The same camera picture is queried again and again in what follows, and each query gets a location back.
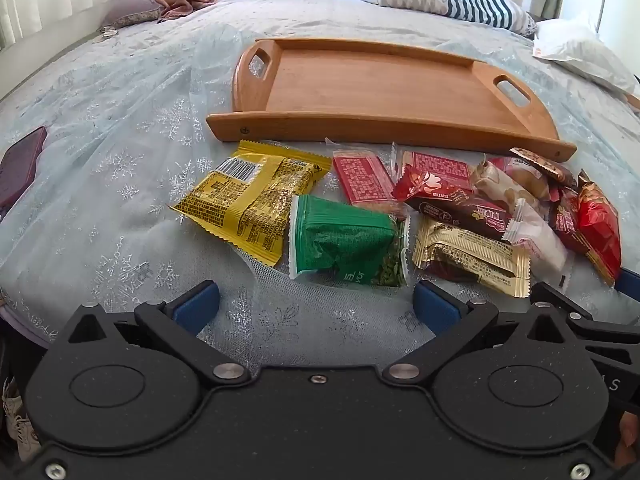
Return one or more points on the red white printed bar packet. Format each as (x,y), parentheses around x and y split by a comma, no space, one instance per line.
(430,186)

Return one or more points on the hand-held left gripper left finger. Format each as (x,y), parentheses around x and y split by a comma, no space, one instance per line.
(197,307)

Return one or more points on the dark red flat case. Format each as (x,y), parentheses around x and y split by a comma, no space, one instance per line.
(20,165)

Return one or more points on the large clear red cracker packet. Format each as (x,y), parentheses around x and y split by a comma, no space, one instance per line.
(442,164)

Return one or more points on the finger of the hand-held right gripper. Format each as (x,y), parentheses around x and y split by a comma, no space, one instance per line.
(560,302)
(630,285)

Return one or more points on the small clear red cracker packet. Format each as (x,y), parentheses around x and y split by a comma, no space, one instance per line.
(362,182)

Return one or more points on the beige shoe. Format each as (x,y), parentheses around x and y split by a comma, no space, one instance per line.
(20,425)

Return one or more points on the purple pillow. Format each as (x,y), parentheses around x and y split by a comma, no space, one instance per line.
(130,7)

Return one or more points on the person's right hand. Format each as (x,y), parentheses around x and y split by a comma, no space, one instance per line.
(631,435)

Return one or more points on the small metal trinket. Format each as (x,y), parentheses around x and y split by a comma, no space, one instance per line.
(107,33)

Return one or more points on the bright red snack packet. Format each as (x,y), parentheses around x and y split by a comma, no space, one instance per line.
(600,225)

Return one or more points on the wooden bed edge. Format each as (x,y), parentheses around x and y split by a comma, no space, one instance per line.
(632,102)

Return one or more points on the white pink snack packet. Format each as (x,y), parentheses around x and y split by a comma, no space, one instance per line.
(537,240)

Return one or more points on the dark brown red bar packet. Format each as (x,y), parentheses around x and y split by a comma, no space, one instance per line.
(465,217)

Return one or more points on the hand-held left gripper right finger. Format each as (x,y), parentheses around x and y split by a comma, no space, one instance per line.
(435,307)

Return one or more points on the dark red small packet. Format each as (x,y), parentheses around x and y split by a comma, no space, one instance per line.
(567,220)

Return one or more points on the bed with grey bedspread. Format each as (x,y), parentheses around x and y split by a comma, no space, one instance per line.
(350,15)

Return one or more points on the green snack packet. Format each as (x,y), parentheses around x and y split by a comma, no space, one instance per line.
(340,240)

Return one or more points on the gold snack packet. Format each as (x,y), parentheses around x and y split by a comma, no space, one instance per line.
(470,255)

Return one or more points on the white pillow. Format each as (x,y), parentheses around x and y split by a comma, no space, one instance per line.
(580,50)

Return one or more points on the yellow snack packet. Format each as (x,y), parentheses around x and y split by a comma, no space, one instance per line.
(250,200)

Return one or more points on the brown chocolate snack packet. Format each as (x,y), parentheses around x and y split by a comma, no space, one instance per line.
(542,165)

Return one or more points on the beige nougat packet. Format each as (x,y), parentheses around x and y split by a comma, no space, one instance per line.
(495,185)

